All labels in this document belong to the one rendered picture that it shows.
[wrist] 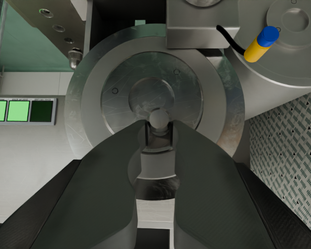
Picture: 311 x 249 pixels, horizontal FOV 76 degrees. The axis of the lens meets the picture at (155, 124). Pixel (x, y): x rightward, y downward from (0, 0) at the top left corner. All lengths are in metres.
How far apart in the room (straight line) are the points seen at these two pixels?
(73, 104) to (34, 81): 3.43
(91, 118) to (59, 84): 3.23
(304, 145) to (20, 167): 0.57
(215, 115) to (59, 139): 0.45
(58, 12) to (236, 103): 0.38
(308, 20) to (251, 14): 0.05
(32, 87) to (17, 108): 2.97
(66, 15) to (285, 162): 0.44
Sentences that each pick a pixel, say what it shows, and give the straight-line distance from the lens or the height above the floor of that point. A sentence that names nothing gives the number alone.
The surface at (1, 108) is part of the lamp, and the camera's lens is 0.64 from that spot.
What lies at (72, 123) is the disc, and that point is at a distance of 0.18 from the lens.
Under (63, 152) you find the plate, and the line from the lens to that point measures 0.54.
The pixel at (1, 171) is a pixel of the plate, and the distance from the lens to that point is 0.63.
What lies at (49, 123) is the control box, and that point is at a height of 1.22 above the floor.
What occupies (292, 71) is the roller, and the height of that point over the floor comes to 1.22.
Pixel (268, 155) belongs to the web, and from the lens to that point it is 0.37.
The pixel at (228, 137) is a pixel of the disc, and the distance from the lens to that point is 0.17.
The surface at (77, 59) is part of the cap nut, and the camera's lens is 0.57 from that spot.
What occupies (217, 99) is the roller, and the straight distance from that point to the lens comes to 0.16.
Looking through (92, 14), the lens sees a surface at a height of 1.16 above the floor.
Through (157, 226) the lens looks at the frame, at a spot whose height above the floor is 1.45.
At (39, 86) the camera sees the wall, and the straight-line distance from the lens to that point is 3.53.
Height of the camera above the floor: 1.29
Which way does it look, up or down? 9 degrees down
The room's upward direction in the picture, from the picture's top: 179 degrees counter-clockwise
